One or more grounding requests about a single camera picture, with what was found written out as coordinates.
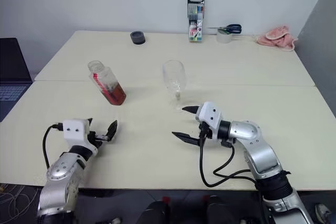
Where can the grey partition panel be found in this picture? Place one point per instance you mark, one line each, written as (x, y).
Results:
(323, 40)

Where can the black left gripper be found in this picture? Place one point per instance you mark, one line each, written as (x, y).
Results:
(92, 136)

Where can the grey sneaker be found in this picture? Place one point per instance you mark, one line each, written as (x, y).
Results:
(323, 212)

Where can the clear bottle with red label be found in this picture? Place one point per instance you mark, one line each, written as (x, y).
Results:
(113, 93)

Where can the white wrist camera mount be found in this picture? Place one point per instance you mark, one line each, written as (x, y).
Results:
(76, 132)
(210, 115)

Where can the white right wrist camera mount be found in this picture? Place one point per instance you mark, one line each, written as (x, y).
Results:
(210, 115)

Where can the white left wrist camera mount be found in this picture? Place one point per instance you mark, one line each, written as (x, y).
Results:
(76, 132)

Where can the dark laptop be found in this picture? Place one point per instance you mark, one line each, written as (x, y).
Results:
(13, 61)

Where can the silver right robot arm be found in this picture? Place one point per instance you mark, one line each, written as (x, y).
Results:
(262, 155)

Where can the pink cloth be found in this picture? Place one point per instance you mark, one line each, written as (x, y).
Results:
(278, 39)

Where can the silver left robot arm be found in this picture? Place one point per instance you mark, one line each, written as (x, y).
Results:
(63, 171)

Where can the clear tape roll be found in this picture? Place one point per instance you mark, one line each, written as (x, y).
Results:
(223, 39)

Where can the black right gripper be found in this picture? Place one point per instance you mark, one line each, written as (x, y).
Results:
(207, 130)

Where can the marker pen set case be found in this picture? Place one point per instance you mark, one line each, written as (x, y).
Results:
(195, 33)

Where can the small red piece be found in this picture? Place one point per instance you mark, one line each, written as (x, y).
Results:
(166, 199)

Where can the black round lid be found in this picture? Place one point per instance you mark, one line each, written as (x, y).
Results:
(137, 38)

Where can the dark rounded shape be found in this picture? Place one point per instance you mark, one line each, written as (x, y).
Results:
(156, 213)

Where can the clear wine glass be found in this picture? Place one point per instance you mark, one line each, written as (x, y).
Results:
(173, 77)

